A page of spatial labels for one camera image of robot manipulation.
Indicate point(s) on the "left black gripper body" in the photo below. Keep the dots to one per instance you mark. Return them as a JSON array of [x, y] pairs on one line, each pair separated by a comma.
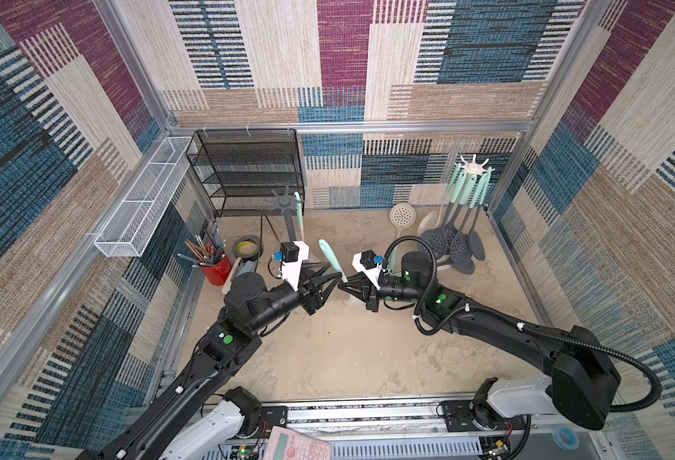
[[307, 301]]

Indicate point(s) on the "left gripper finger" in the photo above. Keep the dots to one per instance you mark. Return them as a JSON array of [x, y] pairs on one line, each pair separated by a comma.
[[331, 280], [323, 294]]

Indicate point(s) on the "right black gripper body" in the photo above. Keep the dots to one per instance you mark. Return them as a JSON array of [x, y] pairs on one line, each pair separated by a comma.
[[370, 293]]

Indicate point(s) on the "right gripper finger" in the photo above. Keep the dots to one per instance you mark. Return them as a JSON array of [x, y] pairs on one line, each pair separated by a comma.
[[354, 287], [370, 301]]

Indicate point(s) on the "white skimmer front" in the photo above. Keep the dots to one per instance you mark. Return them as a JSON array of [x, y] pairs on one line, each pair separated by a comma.
[[299, 214]]

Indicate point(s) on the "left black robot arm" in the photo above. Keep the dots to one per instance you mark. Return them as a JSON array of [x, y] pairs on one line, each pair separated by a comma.
[[249, 308]]

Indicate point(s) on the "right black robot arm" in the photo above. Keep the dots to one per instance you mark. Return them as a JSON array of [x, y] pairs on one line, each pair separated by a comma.
[[579, 380]]

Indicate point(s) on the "grey utensil rack stand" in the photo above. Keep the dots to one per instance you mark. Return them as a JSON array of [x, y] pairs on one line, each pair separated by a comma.
[[287, 205]]

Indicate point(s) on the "white utensil rack stand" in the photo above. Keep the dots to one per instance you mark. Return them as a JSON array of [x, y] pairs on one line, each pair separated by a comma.
[[471, 167]]

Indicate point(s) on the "black tape roll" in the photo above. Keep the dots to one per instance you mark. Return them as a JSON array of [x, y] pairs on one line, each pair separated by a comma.
[[248, 248]]

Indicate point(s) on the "red pencil cup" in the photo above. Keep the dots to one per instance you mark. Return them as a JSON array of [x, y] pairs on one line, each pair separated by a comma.
[[208, 254]]

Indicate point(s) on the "pink calculator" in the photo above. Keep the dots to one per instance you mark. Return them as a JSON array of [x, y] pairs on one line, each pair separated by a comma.
[[286, 444]]

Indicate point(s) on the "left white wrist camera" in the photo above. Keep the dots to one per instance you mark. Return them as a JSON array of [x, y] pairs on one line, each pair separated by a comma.
[[293, 255]]

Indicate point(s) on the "black wire mesh shelf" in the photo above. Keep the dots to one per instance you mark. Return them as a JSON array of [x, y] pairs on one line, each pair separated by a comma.
[[243, 171]]

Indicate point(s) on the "white wire mesh basket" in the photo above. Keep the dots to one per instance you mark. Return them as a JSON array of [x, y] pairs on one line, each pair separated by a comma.
[[129, 230]]

